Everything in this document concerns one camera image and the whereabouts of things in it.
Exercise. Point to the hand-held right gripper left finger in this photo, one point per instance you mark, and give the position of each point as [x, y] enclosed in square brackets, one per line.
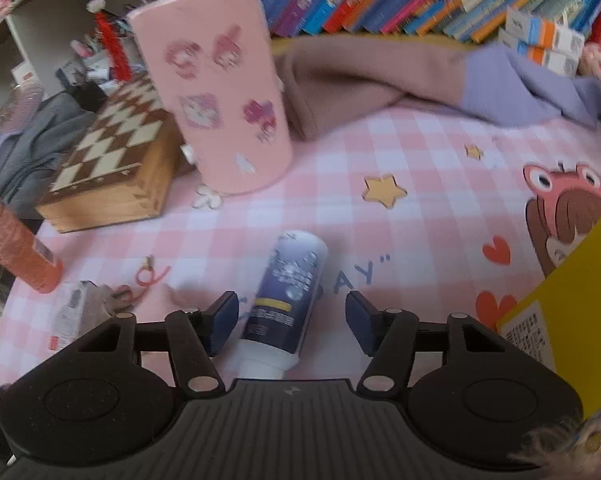
[225, 320]

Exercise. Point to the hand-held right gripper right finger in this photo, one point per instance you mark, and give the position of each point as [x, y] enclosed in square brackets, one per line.
[360, 320]

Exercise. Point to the small bottle with dark label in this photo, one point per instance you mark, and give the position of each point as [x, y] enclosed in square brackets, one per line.
[285, 285]

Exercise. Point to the yellow cardboard box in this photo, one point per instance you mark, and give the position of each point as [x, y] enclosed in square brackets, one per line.
[580, 310]

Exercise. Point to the pink checked tablecloth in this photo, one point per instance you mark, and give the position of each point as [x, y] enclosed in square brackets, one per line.
[380, 220]

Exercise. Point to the white flower pieces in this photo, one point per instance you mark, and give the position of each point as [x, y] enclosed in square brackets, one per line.
[208, 197]

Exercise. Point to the small white red box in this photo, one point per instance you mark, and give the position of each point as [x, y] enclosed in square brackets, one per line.
[73, 310]

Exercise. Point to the wooden chessboard box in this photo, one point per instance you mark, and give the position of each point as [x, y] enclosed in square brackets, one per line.
[115, 130]

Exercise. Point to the pink cylinder with stickers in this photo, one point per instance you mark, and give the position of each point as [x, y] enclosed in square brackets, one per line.
[215, 100]

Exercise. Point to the pink spray bottle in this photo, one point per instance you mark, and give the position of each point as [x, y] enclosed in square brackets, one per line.
[15, 245]

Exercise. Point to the fuzzy grey tuft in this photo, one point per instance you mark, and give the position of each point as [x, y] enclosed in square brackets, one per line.
[570, 440]

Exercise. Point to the brown pink cloth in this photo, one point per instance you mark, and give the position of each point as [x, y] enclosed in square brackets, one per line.
[355, 75]

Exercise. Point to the grey cloth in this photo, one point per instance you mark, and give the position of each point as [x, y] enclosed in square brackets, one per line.
[40, 130]

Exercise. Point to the purple cloth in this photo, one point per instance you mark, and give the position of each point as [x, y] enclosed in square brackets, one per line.
[510, 85]

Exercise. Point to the red tassel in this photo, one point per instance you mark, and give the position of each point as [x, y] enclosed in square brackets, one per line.
[108, 30]

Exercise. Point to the white orange box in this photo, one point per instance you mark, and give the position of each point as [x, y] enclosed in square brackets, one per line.
[545, 27]
[540, 57]

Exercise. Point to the pink pig plush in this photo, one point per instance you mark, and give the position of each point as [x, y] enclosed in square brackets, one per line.
[600, 62]

